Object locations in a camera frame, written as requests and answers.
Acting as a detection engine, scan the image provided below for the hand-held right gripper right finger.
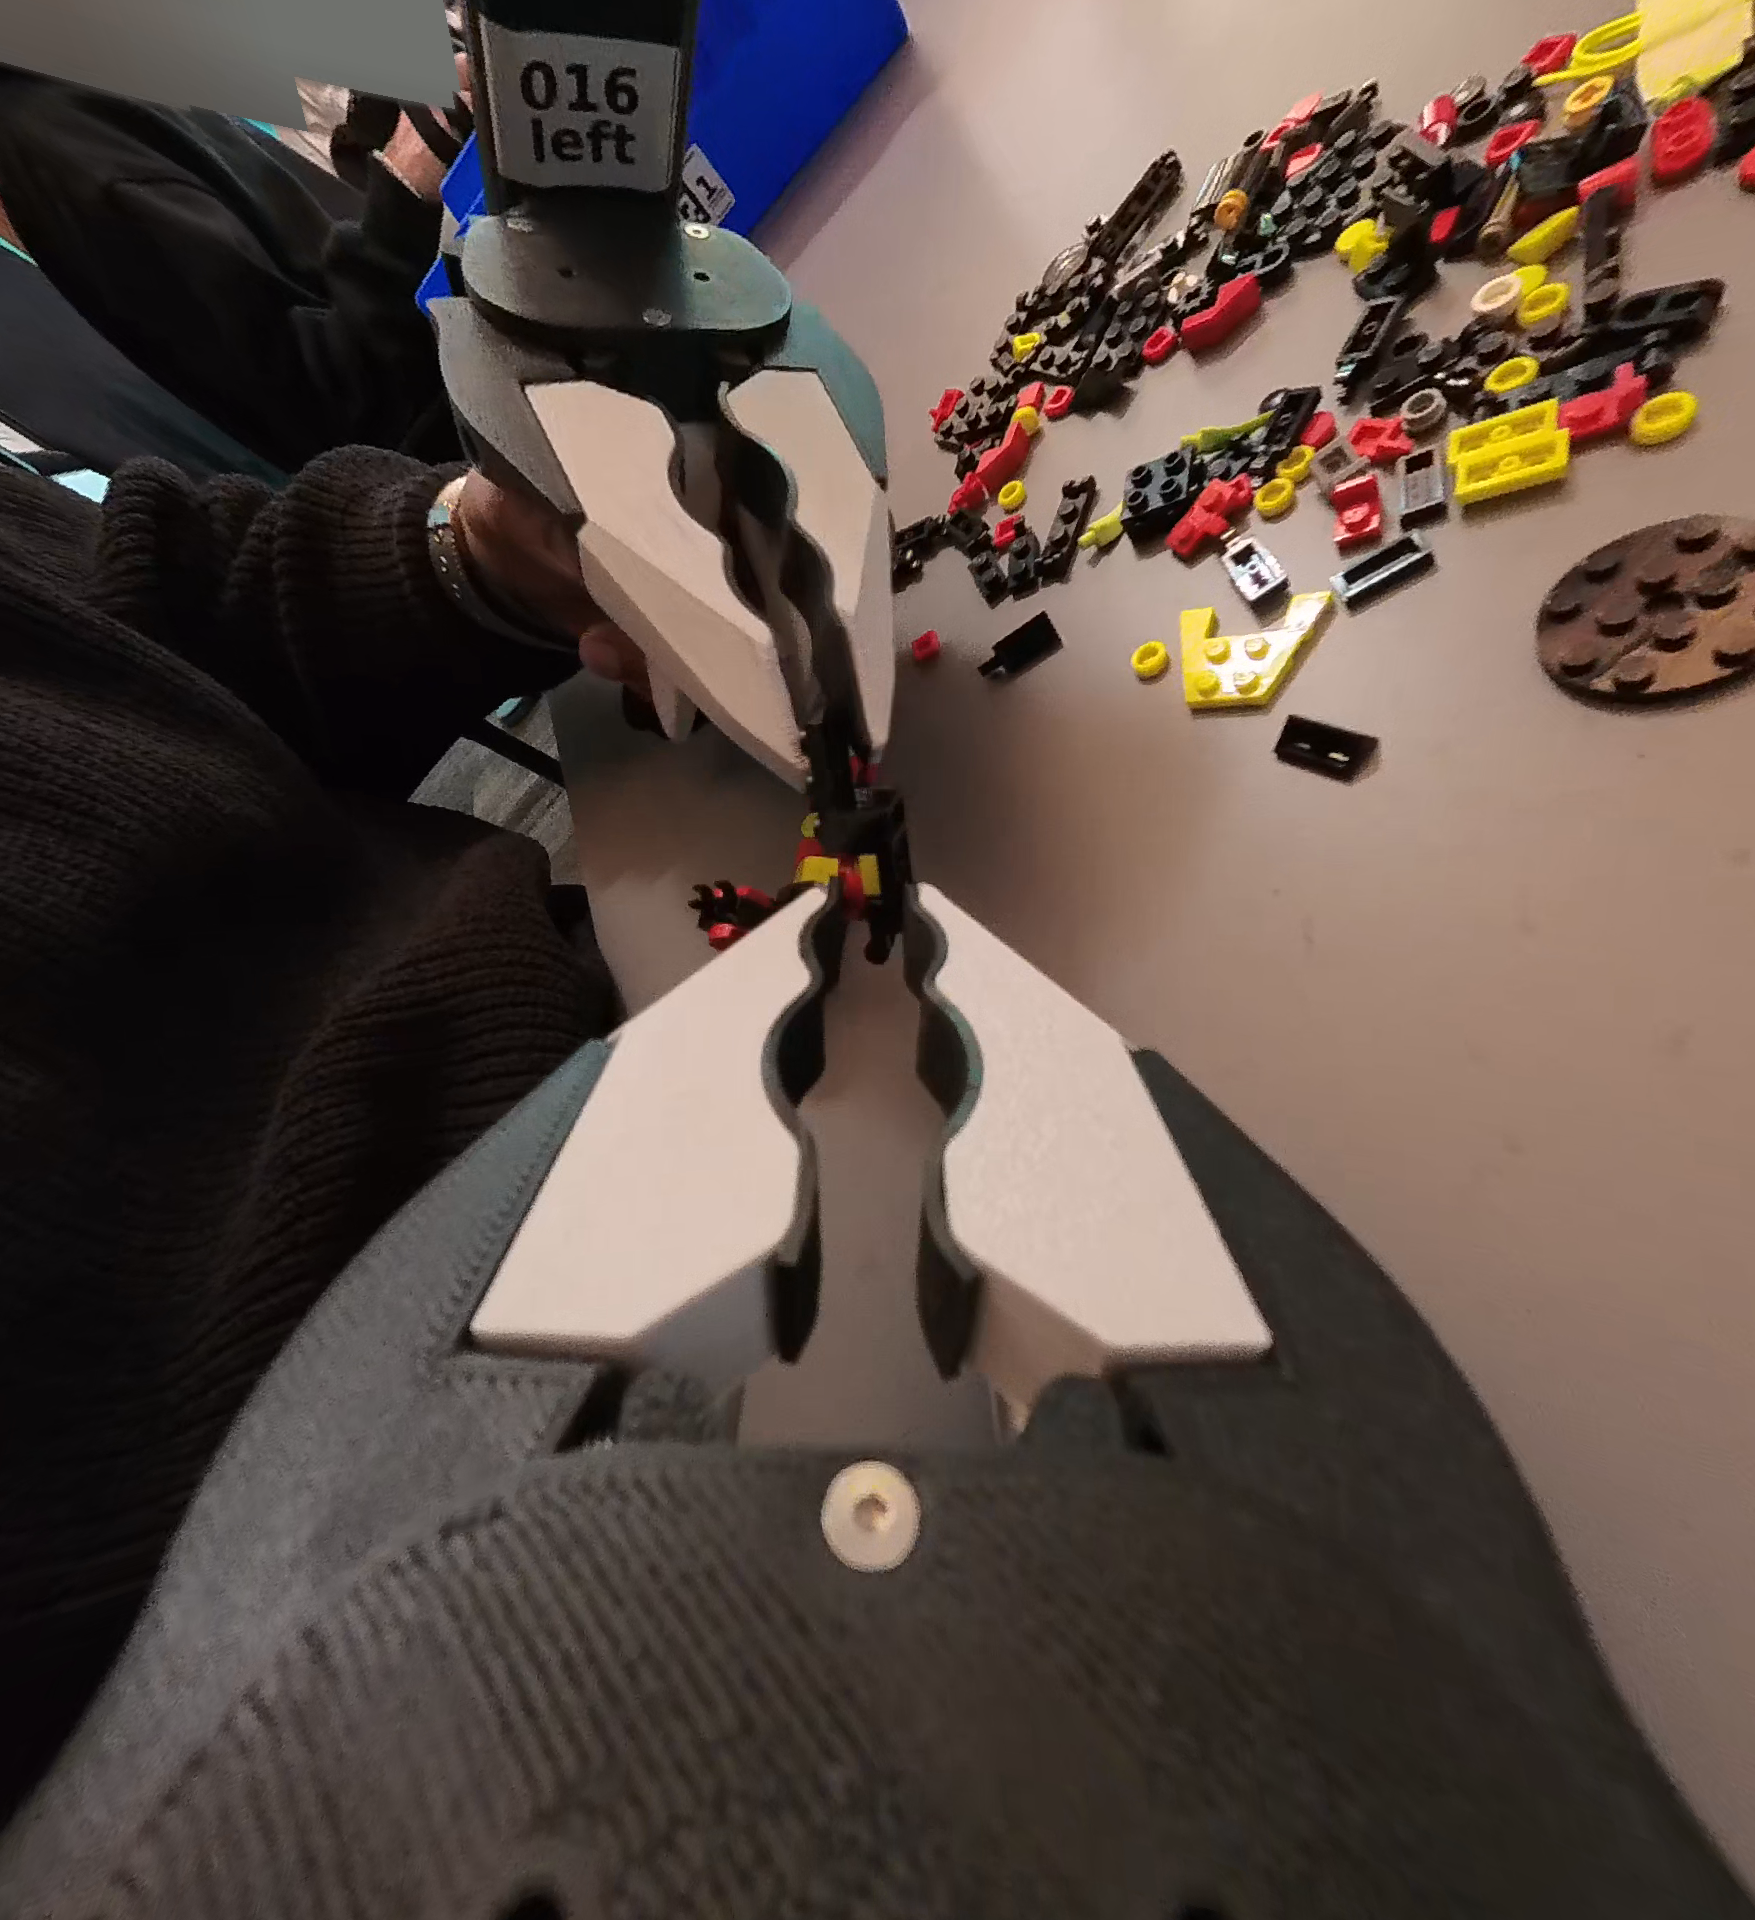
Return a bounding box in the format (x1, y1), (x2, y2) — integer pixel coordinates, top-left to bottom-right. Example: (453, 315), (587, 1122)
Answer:
(908, 881), (1277, 1390)

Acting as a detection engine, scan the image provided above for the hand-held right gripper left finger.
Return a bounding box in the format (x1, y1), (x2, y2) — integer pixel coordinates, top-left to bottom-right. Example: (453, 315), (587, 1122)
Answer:
(467, 881), (832, 1373)

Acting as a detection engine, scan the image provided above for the black round lego plate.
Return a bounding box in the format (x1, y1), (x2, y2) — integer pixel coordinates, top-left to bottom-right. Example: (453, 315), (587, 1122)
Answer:
(1537, 514), (1755, 707)

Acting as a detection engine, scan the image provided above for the person's left hand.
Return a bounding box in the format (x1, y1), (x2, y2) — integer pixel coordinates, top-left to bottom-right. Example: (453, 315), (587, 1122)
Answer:
(450, 481), (661, 700)

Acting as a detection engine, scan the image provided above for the black lego tile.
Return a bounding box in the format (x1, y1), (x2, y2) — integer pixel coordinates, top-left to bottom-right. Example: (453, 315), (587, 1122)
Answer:
(1275, 717), (1381, 782)

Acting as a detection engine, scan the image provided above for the neon yellow lego string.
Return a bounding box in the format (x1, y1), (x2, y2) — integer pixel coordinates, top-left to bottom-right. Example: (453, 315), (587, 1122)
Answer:
(1568, 6), (1755, 84)

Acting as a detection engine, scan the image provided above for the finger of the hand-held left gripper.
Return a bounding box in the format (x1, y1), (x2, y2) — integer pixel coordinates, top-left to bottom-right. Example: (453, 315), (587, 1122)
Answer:
(715, 368), (904, 756)
(520, 378), (825, 795)

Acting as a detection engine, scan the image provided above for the blue plastic bin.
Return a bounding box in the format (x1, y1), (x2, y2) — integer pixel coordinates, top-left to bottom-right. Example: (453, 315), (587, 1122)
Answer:
(419, 0), (912, 303)

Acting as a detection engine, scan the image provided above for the yellow wedge lego plate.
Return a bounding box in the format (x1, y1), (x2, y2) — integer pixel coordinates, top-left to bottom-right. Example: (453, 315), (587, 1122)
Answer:
(1175, 588), (1334, 713)

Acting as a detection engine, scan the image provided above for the person's left forearm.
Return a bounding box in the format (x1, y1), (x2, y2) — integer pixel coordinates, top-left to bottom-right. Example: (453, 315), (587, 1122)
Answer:
(0, 447), (579, 841)

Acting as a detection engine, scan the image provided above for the translucent yellow lego piece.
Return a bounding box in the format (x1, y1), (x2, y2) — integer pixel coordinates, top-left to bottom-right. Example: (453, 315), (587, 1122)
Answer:
(1633, 0), (1755, 106)

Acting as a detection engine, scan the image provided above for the pile of lego pieces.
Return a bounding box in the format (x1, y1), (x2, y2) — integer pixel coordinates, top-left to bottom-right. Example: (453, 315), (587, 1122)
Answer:
(889, 0), (1755, 618)

